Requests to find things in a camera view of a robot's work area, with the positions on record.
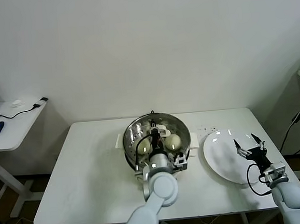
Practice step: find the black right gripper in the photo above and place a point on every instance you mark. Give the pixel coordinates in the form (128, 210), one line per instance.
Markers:
(258, 158)

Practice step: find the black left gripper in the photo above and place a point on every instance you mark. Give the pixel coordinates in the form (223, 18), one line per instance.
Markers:
(157, 145)

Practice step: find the white steamed baozi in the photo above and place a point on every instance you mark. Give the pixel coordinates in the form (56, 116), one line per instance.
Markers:
(143, 146)
(173, 142)

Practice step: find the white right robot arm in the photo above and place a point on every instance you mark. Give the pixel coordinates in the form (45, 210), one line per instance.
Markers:
(289, 199)

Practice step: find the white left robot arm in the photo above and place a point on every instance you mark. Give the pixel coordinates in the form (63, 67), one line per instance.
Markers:
(161, 189)

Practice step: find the stainless steel steamer basket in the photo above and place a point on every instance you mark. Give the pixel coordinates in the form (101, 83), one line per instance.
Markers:
(195, 140)

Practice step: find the white round plate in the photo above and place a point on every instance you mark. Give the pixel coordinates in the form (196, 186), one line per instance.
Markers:
(221, 158)

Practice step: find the white side desk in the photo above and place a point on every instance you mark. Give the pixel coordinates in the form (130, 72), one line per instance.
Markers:
(18, 127)

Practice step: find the small white desk object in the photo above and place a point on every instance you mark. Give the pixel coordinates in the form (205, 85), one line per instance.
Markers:
(16, 103)

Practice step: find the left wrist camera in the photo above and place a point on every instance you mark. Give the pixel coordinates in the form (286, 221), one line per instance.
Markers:
(180, 162)

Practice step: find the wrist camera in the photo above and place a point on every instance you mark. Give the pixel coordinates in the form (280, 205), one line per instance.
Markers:
(180, 162)
(276, 170)

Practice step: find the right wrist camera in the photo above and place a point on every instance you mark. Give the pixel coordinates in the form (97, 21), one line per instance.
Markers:
(276, 170)

